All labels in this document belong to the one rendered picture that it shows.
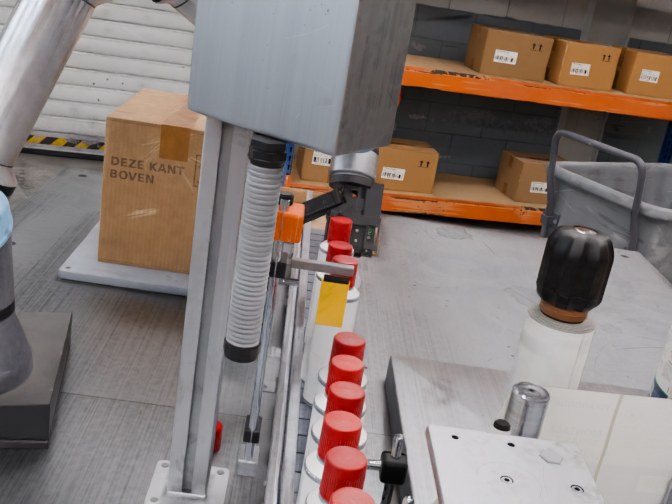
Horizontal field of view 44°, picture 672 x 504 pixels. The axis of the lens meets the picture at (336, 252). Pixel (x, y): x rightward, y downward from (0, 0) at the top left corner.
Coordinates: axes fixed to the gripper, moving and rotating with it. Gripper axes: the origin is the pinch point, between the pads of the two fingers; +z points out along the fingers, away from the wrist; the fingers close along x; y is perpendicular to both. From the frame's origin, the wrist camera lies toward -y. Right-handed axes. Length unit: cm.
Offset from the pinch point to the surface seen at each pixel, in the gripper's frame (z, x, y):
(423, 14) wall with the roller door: -233, 363, 59
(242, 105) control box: -10, -58, -12
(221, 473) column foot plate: 25.0, -23.1, -10.5
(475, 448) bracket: 16, -70, 8
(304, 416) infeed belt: 17.1, -18.7, -1.2
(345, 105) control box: -9, -64, -4
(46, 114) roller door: -130, 362, -160
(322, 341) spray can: 7.4, -21.4, -0.4
